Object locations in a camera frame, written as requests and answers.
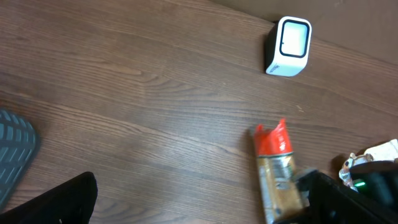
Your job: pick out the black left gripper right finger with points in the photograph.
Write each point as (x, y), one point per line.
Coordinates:
(331, 202)

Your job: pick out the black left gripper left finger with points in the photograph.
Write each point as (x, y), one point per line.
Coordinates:
(70, 202)

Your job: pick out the orange biscuit packet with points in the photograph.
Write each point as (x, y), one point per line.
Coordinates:
(276, 167)

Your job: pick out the brown Pantree snack pouch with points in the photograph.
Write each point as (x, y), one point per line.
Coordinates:
(383, 152)

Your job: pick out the white barcode scanner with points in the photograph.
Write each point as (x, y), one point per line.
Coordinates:
(287, 45)

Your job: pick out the grey plastic shopping basket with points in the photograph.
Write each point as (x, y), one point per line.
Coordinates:
(20, 144)

